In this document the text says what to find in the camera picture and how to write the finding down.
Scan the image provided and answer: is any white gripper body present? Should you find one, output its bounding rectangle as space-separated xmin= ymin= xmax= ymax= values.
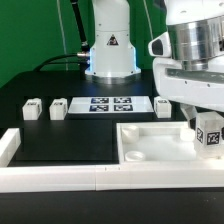
xmin=153 ymin=58 xmax=224 ymax=112

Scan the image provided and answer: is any white marker base plate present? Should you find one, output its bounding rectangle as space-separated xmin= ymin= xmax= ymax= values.
xmin=68 ymin=96 xmax=153 ymax=114

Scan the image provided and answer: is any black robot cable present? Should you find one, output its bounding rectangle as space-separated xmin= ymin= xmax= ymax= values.
xmin=33 ymin=0 xmax=92 ymax=72

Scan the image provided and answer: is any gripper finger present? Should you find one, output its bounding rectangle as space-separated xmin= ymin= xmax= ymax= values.
xmin=180 ymin=103 xmax=197 ymax=129

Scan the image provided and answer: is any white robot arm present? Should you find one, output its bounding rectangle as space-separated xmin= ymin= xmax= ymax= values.
xmin=85 ymin=0 xmax=224 ymax=112

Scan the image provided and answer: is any white square tabletop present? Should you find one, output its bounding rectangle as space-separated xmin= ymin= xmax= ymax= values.
xmin=117 ymin=122 xmax=224 ymax=164

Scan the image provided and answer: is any white hanging cable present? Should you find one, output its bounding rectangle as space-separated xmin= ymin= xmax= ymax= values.
xmin=57 ymin=0 xmax=69 ymax=72

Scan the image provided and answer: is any white U-shaped obstacle fence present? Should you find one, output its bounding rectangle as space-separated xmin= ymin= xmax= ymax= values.
xmin=0 ymin=128 xmax=224 ymax=193

